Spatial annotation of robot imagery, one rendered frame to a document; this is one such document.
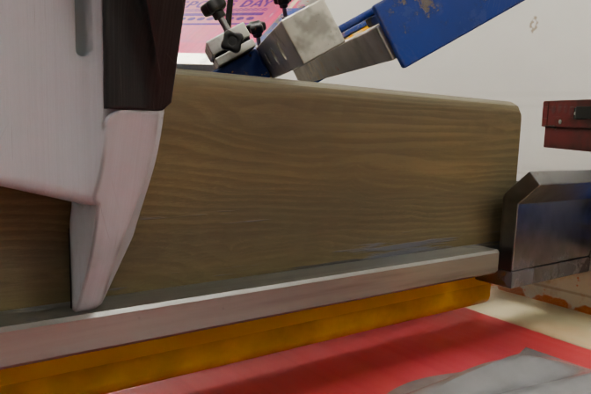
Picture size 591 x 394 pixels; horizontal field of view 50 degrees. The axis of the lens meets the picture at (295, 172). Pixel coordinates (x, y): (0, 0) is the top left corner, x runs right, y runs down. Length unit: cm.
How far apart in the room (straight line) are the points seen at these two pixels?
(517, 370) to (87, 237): 16
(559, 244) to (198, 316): 19
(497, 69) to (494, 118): 220
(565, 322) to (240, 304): 19
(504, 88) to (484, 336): 219
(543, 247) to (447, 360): 8
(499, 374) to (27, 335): 16
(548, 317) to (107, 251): 24
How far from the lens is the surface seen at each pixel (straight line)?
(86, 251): 16
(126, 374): 21
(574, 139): 123
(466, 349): 28
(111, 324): 18
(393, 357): 26
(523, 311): 35
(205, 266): 20
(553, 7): 242
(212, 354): 22
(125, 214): 16
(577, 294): 36
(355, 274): 22
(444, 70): 264
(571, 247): 34
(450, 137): 27
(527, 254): 30
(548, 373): 26
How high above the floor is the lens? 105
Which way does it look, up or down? 5 degrees down
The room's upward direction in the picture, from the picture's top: 3 degrees clockwise
